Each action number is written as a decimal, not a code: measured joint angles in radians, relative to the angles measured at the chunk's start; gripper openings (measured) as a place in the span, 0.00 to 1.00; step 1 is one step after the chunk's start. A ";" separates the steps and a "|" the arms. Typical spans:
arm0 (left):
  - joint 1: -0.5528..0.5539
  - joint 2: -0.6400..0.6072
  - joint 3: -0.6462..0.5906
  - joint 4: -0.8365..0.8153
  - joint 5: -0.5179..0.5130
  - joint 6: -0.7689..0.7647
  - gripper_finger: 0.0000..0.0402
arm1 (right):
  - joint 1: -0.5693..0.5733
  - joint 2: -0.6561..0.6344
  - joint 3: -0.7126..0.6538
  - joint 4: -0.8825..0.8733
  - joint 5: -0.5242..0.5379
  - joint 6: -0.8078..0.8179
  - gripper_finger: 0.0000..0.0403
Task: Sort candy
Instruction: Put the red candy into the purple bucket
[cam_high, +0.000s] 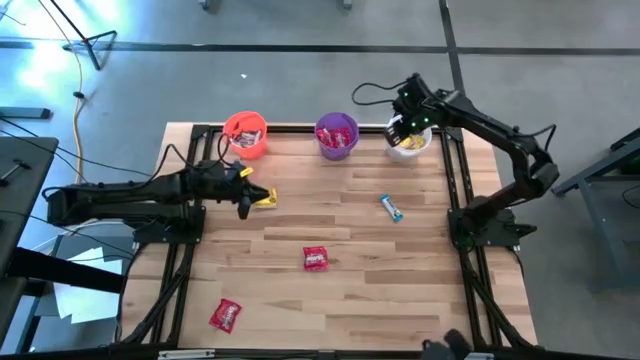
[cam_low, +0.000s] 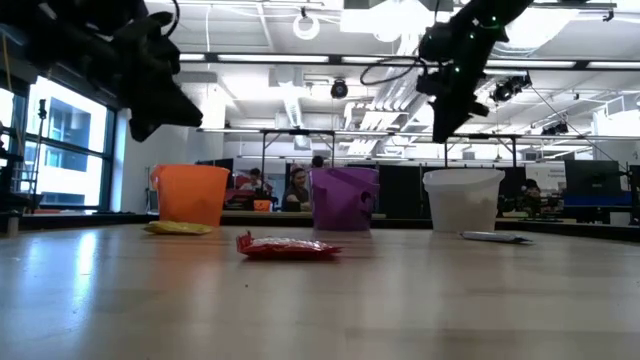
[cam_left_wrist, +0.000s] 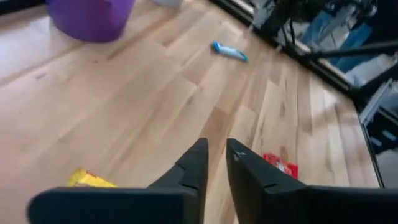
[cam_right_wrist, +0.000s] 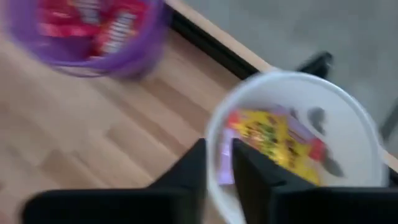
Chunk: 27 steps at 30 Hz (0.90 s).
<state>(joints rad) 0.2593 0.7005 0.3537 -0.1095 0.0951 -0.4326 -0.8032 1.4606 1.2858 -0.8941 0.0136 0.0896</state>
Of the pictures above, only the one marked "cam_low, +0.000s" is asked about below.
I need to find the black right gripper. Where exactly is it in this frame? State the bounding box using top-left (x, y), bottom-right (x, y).
top-left (417, 29), bottom-right (501, 144)

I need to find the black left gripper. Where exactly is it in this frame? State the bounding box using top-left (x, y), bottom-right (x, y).
top-left (89, 54), bottom-right (204, 143)

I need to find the yellow candy pack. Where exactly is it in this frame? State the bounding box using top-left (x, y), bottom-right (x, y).
top-left (143, 220), bottom-right (215, 237)

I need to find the red candy pack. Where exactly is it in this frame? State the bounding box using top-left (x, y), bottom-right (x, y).
top-left (236, 230), bottom-right (344, 261)

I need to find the black ceiling spotlight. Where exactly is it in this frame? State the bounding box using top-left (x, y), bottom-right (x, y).
top-left (488, 73), bottom-right (533, 105)

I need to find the orange plastic bucket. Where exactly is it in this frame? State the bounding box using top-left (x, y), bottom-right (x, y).
top-left (151, 163), bottom-right (231, 229)

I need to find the white plastic bucket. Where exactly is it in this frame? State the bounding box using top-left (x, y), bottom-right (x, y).
top-left (422, 168), bottom-right (506, 234)

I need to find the large dark-framed window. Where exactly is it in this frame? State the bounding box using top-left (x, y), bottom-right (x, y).
top-left (0, 74), bottom-right (119, 214)

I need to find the black tripod stand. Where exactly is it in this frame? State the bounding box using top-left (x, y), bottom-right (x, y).
top-left (30, 98), bottom-right (50, 211)

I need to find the silver flat snack packet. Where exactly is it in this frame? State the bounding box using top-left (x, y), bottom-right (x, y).
top-left (459, 230), bottom-right (535, 245)

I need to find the purple plastic bucket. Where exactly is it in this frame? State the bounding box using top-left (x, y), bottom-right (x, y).
top-left (308, 166), bottom-right (380, 232)

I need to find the black computer monitor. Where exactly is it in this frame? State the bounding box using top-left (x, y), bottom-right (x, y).
top-left (563, 159), bottom-right (625, 197)

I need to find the black metal frame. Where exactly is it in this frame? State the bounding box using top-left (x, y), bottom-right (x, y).
top-left (443, 132), bottom-right (524, 169)
top-left (259, 128), bottom-right (337, 169)

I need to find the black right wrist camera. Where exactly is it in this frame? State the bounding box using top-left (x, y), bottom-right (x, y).
top-left (418, 24), bottom-right (456, 64)

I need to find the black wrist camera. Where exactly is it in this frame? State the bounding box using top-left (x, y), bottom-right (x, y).
top-left (418, 24), bottom-right (456, 64)
top-left (119, 10), bottom-right (182, 66)

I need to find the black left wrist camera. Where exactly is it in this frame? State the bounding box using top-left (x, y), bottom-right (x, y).
top-left (119, 10), bottom-right (182, 66)

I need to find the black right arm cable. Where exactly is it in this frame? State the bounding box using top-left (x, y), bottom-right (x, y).
top-left (359, 54), bottom-right (431, 87)

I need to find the silver ventilation duct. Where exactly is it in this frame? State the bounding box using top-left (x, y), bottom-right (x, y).
top-left (442, 0), bottom-right (556, 104)

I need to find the black ceiling camera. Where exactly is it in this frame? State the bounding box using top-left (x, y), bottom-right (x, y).
top-left (329, 77), bottom-right (350, 100)

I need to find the black overhead light rail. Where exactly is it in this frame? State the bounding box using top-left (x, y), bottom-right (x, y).
top-left (177, 51), bottom-right (640, 71)

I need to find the white ring light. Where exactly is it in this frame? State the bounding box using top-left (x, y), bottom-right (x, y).
top-left (292, 12), bottom-right (321, 41)

